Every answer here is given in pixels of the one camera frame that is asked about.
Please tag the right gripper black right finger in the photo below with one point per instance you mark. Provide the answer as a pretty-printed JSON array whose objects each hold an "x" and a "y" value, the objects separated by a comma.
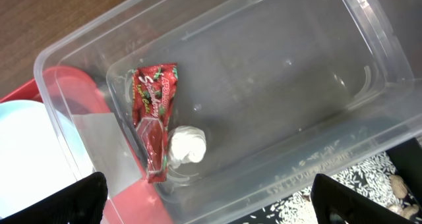
[{"x": 336, "y": 203}]

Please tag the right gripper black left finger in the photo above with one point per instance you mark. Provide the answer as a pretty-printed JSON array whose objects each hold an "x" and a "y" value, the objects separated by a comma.
[{"x": 82, "y": 202}]

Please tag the light blue plate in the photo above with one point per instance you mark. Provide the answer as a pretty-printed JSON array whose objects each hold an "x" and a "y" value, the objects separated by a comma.
[{"x": 33, "y": 164}]

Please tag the white tissue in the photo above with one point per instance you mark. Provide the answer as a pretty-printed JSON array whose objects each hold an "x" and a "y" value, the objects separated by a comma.
[{"x": 187, "y": 144}]

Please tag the red snack wrapper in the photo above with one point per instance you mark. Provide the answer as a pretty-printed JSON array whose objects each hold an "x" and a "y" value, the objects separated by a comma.
[{"x": 154, "y": 89}]

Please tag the black waste tray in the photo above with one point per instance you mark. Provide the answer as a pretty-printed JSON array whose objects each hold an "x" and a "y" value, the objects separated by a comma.
[{"x": 407, "y": 159}]

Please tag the rice and food scraps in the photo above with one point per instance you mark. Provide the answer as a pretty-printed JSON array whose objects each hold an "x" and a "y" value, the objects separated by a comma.
[{"x": 375, "y": 178}]

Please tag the red serving tray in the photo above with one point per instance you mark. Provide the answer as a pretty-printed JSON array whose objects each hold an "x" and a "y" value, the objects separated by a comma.
[{"x": 69, "y": 93}]

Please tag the clear plastic bin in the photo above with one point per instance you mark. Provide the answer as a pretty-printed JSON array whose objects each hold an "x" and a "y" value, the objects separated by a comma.
[{"x": 283, "y": 89}]

